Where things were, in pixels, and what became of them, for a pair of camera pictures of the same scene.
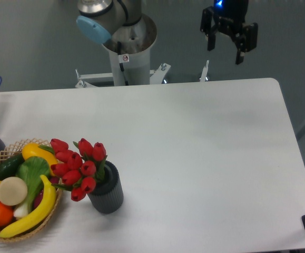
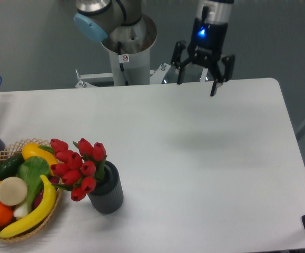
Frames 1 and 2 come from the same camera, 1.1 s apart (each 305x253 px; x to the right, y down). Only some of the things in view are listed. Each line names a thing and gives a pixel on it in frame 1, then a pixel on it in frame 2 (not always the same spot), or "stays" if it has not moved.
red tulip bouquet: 80,168 stays
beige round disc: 12,191 stays
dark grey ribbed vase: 108,195 stays
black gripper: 230,16 -> 206,47
